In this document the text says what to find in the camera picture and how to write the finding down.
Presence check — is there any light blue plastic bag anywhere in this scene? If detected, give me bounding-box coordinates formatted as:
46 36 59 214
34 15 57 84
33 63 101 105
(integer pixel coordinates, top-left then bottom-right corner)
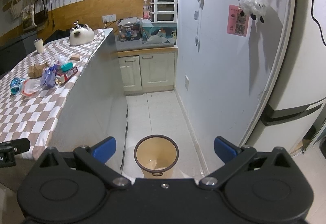
10 77 24 95

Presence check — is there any white plastic bag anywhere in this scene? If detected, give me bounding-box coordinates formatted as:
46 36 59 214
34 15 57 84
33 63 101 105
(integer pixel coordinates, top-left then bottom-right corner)
21 79 42 97

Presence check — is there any blue snack wrapper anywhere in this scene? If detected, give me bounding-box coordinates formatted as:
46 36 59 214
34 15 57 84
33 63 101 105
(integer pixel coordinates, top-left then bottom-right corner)
40 64 58 88

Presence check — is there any teal round lid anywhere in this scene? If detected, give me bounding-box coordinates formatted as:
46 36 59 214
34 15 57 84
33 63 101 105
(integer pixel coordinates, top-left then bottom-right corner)
61 62 74 72

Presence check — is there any beige trash bin brown rim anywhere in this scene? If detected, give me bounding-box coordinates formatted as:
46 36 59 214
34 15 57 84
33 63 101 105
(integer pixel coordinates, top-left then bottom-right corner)
134 134 179 179

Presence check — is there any crumpled brown paper bag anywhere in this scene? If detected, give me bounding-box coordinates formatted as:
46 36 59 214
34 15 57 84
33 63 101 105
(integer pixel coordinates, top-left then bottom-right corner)
28 62 49 79

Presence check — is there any red white carton box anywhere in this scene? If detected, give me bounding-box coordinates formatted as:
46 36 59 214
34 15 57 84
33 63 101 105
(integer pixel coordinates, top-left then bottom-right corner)
55 67 78 85

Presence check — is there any white cabinet with doors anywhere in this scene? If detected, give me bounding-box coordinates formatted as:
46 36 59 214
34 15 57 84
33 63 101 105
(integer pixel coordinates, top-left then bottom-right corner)
118 46 178 95

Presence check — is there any crumpled white tissue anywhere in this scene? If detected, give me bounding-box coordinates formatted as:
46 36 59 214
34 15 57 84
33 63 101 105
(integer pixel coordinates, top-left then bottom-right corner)
57 55 68 65

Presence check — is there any white refrigerator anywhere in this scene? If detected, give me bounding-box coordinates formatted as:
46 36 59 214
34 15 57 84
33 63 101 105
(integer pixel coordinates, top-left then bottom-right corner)
241 0 325 152

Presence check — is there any white paper cup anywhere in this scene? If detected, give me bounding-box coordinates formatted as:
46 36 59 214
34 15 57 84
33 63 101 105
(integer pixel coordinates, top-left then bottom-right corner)
34 38 44 53

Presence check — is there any white cat-shaped ceramic pot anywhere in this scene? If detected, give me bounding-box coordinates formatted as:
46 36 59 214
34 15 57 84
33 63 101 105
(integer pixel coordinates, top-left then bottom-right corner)
69 21 95 46

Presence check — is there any hanging tote bag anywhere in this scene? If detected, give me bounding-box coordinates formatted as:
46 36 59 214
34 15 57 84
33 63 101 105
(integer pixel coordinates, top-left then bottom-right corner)
21 0 37 31

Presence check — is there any pink card with QR codes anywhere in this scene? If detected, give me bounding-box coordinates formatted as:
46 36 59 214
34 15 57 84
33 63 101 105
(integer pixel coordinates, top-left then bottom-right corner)
227 5 249 37

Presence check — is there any clear storage box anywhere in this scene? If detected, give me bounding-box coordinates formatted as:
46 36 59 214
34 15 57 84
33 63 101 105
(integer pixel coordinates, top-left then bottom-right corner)
116 17 141 42

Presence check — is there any teal white box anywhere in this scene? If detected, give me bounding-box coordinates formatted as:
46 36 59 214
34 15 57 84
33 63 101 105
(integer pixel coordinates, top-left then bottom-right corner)
140 19 177 45

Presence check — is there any white fluffy sheep plush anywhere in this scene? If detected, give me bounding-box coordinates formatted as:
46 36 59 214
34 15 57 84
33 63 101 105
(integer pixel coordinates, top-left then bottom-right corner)
239 0 268 23

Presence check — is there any pink drink bottle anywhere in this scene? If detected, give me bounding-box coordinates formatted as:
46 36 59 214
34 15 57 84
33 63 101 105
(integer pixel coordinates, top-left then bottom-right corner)
143 0 150 20

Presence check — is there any white drawer organizer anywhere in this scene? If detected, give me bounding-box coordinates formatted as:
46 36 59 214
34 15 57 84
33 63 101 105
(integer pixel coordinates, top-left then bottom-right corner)
150 0 178 23

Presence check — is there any black floor cable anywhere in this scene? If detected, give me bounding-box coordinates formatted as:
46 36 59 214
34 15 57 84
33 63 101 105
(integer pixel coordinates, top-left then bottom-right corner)
119 105 129 172

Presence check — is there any white wall outlet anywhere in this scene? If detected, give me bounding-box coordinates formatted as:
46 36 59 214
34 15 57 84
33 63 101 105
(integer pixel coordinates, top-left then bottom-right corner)
102 14 117 23

